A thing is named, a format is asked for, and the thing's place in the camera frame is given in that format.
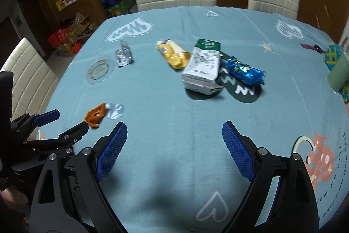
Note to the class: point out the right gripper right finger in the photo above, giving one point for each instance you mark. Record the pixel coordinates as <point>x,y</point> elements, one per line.
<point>280,197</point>

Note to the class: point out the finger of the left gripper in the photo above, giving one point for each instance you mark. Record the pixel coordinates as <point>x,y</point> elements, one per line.
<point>46,118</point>
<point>74,134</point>

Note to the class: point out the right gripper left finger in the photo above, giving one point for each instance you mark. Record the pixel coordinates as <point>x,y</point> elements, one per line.
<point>53,208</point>

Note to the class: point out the orange cellophane wrapper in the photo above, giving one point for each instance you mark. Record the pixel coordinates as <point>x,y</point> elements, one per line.
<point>93,117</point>

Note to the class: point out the person's left hand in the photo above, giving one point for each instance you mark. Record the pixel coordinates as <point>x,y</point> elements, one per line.
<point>16,202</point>

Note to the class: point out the cream chair left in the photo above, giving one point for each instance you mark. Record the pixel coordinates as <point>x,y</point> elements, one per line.
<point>34,81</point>

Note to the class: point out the clear crumpled plastic film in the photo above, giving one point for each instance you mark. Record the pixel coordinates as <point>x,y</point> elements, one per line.
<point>114,111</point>

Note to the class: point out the clear round glass coaster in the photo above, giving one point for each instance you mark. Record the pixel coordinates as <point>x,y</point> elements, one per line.
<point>100,70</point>

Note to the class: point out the silver foil blister pack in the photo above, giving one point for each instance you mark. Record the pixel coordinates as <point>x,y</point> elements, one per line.
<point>124,55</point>

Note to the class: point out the pile of cardboard boxes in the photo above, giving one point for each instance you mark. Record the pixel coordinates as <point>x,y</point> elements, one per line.
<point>83,27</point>

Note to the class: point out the light blue tablecloth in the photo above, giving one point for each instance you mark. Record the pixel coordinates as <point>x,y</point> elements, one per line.
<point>175,173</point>

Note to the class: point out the small yellow snack wrapper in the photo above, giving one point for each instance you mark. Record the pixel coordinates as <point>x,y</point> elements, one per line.
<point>175,56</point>

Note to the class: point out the green printed bag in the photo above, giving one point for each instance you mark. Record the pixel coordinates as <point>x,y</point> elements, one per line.
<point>119,9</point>

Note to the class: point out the green mug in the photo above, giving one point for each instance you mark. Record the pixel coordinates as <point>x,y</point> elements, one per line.
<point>339,73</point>

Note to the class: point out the green white milk carton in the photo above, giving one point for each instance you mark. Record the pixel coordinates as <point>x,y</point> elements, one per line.
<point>202,71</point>

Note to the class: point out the shiny blue foil wrapper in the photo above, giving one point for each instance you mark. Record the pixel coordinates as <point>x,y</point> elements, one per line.
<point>245,73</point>

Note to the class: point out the knitted teal yellow coaster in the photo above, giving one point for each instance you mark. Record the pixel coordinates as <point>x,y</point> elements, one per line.
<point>332,54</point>

